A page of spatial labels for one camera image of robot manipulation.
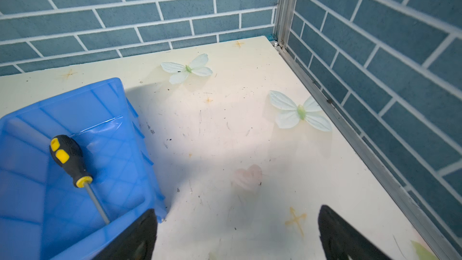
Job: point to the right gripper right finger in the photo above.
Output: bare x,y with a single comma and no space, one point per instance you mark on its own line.
341,241

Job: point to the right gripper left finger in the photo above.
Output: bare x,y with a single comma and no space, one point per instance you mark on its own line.
136,242

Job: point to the black yellow screwdriver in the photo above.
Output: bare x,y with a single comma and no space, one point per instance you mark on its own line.
66,152

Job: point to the blue plastic bin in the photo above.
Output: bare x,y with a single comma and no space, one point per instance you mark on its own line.
43,215

